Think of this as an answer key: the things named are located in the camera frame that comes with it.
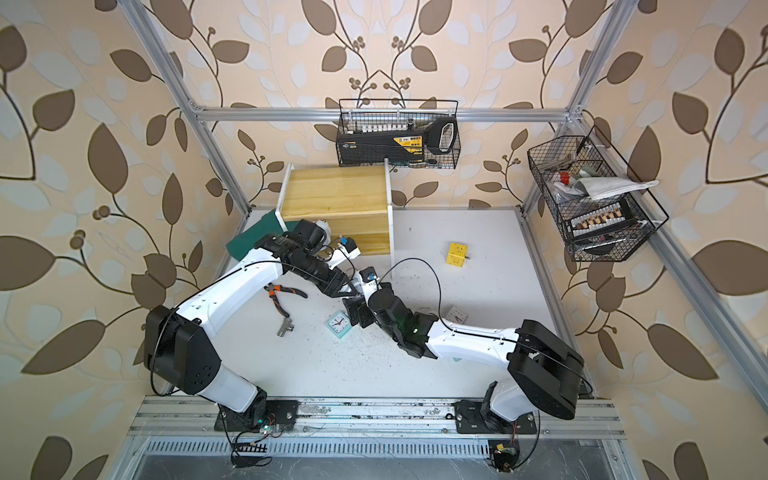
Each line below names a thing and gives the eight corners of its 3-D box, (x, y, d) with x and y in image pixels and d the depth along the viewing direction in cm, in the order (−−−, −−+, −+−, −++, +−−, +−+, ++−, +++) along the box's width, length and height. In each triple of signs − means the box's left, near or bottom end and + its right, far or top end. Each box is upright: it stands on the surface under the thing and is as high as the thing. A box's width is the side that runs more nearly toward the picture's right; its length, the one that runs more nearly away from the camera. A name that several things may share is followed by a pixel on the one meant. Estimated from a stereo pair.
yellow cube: (444, 263, 105) (446, 255, 102) (449, 249, 109) (450, 241, 106) (463, 268, 103) (465, 261, 100) (466, 254, 107) (469, 246, 104)
